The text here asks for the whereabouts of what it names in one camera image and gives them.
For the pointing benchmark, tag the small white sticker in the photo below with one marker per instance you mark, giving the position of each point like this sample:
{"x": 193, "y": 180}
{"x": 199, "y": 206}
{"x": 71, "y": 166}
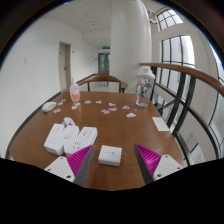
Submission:
{"x": 131, "y": 115}
{"x": 126, "y": 107}

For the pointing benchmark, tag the white power strip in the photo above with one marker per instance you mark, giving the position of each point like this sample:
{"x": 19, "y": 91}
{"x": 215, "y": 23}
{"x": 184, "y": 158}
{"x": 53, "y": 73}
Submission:
{"x": 70, "y": 140}

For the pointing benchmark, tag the tall grid window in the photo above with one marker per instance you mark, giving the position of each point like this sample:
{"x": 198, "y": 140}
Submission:
{"x": 176, "y": 63}

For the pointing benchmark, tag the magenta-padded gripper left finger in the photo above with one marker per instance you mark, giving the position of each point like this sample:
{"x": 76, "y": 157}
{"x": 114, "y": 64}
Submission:
{"x": 60, "y": 166}

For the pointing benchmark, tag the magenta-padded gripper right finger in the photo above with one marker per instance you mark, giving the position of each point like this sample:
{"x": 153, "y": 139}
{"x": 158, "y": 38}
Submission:
{"x": 168, "y": 165}

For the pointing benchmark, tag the hand sanitizer pump bottle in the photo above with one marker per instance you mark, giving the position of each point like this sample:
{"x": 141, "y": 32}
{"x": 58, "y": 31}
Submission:
{"x": 75, "y": 93}

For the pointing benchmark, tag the white paper sheet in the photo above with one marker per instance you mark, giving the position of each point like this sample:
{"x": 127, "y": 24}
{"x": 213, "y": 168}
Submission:
{"x": 161, "y": 123}

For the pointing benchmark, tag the brown wooden chair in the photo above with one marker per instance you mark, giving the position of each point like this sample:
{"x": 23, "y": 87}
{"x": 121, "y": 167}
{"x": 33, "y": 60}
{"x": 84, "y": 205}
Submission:
{"x": 103, "y": 78}

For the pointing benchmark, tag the clear plastic drink bottle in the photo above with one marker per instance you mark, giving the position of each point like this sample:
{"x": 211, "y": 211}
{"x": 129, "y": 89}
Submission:
{"x": 145, "y": 90}

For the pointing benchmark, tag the small blue sticker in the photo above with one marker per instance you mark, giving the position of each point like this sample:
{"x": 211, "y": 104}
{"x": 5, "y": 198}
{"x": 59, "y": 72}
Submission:
{"x": 105, "y": 111}
{"x": 98, "y": 102}
{"x": 60, "y": 103}
{"x": 88, "y": 102}

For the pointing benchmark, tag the small pink sticker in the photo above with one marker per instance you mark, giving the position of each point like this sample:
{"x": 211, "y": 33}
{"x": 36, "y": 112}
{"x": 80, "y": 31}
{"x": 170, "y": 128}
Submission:
{"x": 57, "y": 110}
{"x": 77, "y": 104}
{"x": 112, "y": 104}
{"x": 74, "y": 107}
{"x": 63, "y": 100}
{"x": 112, "y": 109}

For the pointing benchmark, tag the white computer mouse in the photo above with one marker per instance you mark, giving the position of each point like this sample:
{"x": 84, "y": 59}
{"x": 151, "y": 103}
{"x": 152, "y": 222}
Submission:
{"x": 49, "y": 106}

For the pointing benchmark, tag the green exit sign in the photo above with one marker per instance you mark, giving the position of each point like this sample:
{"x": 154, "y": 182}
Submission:
{"x": 106, "y": 47}

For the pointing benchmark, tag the beige single door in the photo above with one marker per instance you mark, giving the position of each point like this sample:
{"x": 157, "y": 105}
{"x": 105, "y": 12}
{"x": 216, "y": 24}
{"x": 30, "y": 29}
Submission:
{"x": 63, "y": 66}

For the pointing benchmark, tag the large side window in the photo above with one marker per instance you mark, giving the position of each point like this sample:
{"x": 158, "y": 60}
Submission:
{"x": 218, "y": 116}

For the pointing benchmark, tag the glass double door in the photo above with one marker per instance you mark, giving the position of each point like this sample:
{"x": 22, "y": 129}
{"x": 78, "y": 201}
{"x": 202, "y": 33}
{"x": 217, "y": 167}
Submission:
{"x": 104, "y": 63}

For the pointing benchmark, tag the white charger block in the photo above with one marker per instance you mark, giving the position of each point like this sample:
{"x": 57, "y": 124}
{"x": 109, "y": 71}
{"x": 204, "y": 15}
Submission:
{"x": 110, "y": 155}

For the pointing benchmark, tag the small arched grid window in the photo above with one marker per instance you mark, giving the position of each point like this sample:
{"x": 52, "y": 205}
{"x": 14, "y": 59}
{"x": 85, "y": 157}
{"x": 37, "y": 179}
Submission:
{"x": 170, "y": 19}

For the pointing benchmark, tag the wooden-topped black metal railing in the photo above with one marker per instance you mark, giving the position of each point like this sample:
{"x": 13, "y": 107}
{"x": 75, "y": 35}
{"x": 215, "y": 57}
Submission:
{"x": 186, "y": 73}

